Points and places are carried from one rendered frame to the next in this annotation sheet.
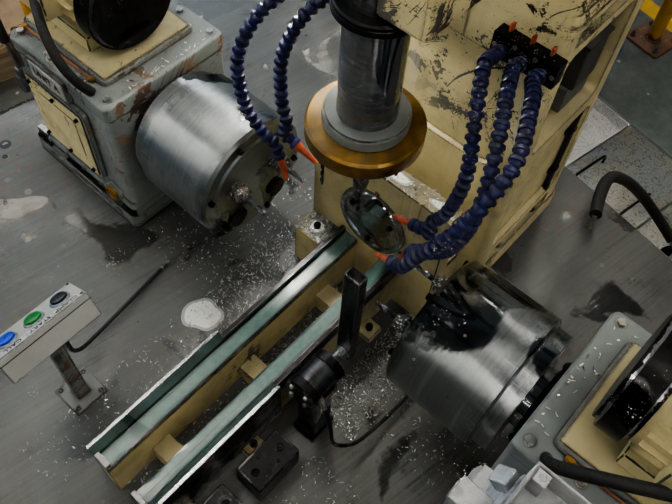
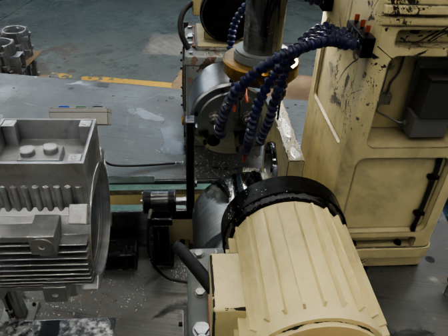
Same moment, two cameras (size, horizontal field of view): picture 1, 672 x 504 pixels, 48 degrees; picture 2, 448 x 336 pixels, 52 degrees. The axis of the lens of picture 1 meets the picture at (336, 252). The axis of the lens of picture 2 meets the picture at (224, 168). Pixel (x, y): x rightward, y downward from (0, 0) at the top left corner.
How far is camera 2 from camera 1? 0.82 m
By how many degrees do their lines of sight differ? 37
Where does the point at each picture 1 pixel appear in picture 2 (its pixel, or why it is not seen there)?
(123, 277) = (157, 157)
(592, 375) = not seen: hidden behind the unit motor
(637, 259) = not seen: outside the picture
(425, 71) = (332, 75)
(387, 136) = (256, 58)
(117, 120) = (191, 66)
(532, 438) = (200, 252)
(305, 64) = not seen: hidden behind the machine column
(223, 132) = (222, 79)
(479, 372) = (219, 218)
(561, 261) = (403, 297)
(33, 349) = (67, 115)
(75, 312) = (96, 113)
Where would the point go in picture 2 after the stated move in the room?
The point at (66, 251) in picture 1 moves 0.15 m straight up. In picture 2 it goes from (148, 137) to (145, 103)
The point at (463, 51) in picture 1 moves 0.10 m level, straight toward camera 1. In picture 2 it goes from (345, 53) to (312, 61)
